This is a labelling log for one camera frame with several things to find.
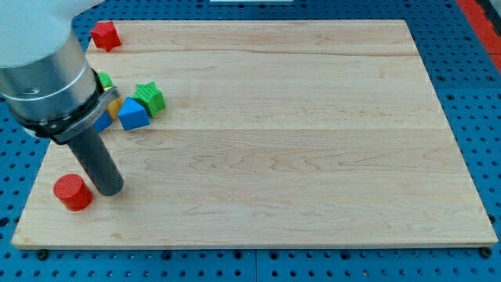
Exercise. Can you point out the light wooden board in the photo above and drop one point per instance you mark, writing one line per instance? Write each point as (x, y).
(312, 134)

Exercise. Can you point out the blue triangular prism block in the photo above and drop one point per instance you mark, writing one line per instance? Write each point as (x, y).
(132, 115)

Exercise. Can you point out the green star block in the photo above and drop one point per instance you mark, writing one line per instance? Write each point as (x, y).
(150, 97)

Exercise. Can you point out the yellow block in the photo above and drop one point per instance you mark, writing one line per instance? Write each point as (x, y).
(114, 107)

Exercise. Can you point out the red cylinder block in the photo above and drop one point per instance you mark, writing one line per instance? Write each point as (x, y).
(72, 191)

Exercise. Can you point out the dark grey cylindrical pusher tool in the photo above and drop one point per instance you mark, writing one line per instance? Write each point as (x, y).
(95, 159)

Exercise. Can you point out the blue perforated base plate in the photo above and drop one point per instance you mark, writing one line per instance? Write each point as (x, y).
(467, 81)

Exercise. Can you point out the blue block behind arm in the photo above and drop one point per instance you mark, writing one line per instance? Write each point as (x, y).
(103, 122)

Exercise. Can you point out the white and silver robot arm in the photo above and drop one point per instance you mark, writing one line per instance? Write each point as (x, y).
(45, 77)

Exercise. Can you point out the green block behind arm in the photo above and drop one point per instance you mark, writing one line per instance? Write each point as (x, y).
(105, 80)

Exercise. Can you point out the red strip at corner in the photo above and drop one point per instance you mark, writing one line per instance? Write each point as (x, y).
(483, 27)

